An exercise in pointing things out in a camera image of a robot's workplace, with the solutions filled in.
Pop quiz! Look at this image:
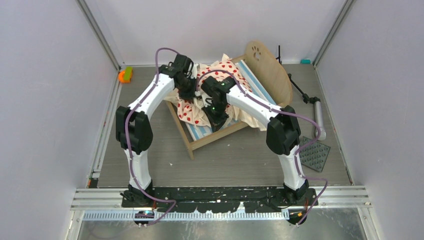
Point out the black perforated pad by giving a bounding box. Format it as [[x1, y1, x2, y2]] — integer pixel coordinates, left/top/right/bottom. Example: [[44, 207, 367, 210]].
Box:
[[299, 142, 331, 173]]

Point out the orange green toy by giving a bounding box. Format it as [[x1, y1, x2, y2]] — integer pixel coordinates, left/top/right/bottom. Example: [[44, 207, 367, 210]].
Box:
[[118, 66, 133, 84]]

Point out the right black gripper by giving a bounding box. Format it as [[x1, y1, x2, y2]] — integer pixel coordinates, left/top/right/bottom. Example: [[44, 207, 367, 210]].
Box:
[[200, 101, 229, 135]]

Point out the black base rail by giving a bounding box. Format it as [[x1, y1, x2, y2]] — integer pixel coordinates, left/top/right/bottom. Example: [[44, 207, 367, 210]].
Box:
[[69, 185, 372, 223]]

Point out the teal small block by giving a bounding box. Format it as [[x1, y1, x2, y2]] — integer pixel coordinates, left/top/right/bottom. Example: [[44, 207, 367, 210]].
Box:
[[300, 58, 313, 65]]

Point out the blue striped mattress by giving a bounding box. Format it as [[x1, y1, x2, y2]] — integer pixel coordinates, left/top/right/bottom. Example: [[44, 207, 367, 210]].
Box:
[[165, 54, 276, 141]]

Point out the purple cable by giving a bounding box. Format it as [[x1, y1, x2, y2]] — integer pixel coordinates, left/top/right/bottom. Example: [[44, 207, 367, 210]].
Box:
[[195, 71, 329, 216], [116, 47, 200, 213]]

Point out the strawberry print ruffled blanket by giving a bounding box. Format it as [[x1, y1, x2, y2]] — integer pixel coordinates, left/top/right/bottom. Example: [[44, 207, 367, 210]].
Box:
[[158, 54, 283, 132]]

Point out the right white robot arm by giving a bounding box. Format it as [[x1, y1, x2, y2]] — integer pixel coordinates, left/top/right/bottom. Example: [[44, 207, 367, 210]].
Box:
[[201, 76, 309, 205]]

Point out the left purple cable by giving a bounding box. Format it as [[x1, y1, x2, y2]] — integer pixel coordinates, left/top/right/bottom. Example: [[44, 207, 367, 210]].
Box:
[[116, 47, 200, 213]]

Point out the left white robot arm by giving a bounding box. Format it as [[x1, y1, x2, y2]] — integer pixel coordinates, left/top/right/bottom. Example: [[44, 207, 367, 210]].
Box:
[[115, 54, 196, 207]]

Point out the black tripod stand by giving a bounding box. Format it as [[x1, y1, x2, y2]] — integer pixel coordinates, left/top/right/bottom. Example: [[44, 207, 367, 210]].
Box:
[[275, 45, 332, 141]]

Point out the wooden pet bed frame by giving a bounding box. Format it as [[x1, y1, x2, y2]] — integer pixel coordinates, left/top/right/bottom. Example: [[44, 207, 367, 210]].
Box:
[[164, 41, 293, 160]]

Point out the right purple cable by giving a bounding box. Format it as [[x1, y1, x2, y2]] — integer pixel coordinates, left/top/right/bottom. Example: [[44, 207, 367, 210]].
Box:
[[195, 71, 329, 216]]

